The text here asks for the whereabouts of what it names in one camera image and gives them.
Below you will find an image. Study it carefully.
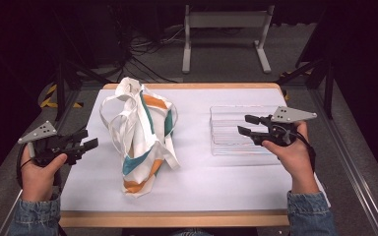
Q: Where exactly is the yellow black floor tape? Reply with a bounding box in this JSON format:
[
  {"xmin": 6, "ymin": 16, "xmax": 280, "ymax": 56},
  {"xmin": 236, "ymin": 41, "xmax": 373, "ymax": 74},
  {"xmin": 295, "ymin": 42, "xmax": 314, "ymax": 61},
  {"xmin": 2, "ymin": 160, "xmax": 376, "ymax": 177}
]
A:
[{"xmin": 38, "ymin": 83, "xmax": 85, "ymax": 109}]

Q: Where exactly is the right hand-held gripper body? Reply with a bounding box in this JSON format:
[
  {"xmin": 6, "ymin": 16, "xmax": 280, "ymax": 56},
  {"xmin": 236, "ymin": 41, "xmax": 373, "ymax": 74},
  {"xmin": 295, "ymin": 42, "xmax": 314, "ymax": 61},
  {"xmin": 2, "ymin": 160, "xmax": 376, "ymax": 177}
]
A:
[{"xmin": 251, "ymin": 105, "xmax": 318, "ymax": 148}]

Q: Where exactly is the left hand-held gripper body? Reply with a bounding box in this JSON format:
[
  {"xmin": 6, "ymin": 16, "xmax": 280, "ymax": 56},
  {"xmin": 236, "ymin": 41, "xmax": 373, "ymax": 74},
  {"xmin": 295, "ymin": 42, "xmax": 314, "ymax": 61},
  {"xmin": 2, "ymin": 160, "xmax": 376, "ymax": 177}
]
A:
[{"xmin": 17, "ymin": 120, "xmax": 82, "ymax": 167}]

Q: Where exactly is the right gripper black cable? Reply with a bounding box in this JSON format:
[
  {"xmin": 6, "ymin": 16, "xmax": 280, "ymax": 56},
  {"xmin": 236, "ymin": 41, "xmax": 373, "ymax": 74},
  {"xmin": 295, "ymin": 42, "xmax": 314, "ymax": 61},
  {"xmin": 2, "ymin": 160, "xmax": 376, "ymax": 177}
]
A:
[{"xmin": 289, "ymin": 130, "xmax": 317, "ymax": 174}]

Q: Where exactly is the bundle of floor cables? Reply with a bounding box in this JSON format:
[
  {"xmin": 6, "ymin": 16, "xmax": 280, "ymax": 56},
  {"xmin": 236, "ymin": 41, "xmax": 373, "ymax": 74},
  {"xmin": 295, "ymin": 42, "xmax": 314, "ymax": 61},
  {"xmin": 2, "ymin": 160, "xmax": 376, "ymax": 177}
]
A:
[{"xmin": 109, "ymin": 19, "xmax": 196, "ymax": 84}]

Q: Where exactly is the white metal stand frame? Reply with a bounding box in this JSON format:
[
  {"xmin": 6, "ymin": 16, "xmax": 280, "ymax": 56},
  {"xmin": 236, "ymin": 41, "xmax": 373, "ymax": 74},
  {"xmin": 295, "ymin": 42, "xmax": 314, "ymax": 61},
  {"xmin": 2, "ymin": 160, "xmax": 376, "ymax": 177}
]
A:
[{"xmin": 181, "ymin": 4, "xmax": 276, "ymax": 75}]

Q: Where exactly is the black tripod stand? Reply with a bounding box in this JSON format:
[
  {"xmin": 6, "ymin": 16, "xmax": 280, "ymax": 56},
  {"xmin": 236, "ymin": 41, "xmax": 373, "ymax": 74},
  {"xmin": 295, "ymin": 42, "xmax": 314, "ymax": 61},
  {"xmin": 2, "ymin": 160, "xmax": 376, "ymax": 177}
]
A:
[
  {"xmin": 52, "ymin": 9, "xmax": 113, "ymax": 122},
  {"xmin": 275, "ymin": 57, "xmax": 337, "ymax": 121}
]

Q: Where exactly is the person's left hand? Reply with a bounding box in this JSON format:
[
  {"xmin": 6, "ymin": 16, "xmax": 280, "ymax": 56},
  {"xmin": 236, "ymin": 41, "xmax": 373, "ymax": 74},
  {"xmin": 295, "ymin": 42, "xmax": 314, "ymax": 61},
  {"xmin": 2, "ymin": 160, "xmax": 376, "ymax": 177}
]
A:
[{"xmin": 20, "ymin": 152, "xmax": 69, "ymax": 203}]

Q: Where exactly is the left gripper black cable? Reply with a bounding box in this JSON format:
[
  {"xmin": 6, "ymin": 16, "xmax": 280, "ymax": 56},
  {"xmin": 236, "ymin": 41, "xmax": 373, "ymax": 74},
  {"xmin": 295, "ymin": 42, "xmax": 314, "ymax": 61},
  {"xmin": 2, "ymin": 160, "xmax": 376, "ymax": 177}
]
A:
[{"xmin": 15, "ymin": 143, "xmax": 35, "ymax": 190}]

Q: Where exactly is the person's right hand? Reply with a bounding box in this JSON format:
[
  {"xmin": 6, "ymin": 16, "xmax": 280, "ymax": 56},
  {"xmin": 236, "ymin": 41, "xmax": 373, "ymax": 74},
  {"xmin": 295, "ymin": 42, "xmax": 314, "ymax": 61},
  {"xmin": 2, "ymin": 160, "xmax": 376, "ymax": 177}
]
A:
[{"xmin": 261, "ymin": 121, "xmax": 320, "ymax": 195}]

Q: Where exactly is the clear plastic tray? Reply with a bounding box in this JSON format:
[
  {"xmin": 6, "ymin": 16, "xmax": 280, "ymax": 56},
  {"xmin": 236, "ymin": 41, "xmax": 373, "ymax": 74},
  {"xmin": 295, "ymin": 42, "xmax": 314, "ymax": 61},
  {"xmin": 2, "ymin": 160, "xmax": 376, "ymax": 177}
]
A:
[{"xmin": 209, "ymin": 104, "xmax": 290, "ymax": 167}]

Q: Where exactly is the white orange teal tote bag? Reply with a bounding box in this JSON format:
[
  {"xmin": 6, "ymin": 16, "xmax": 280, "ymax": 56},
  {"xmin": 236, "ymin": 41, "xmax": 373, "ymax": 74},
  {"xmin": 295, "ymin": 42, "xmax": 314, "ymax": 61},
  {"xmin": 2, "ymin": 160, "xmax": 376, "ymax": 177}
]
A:
[{"xmin": 98, "ymin": 77, "xmax": 182, "ymax": 199}]

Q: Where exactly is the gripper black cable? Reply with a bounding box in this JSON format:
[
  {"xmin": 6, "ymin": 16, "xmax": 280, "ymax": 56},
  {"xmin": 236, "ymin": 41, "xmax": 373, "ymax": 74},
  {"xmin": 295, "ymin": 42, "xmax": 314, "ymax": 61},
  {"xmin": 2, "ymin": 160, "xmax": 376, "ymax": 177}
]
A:
[
  {"xmin": 15, "ymin": 143, "xmax": 35, "ymax": 190},
  {"xmin": 289, "ymin": 130, "xmax": 317, "ymax": 174}
]

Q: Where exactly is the aluminium floor rail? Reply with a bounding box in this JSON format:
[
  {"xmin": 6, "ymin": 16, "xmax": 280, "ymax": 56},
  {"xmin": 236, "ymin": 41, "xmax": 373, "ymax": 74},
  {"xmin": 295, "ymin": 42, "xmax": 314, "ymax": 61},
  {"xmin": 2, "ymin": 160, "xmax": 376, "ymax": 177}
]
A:
[{"xmin": 309, "ymin": 88, "xmax": 378, "ymax": 236}]

